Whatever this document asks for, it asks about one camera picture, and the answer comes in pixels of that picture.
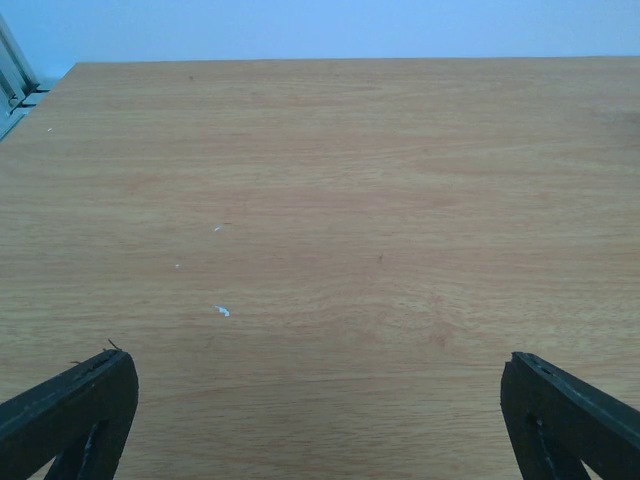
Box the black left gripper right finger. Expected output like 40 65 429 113
500 352 639 479

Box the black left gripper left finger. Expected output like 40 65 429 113
1 349 139 479

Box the aluminium frame post left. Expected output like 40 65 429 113
0 17 54 140

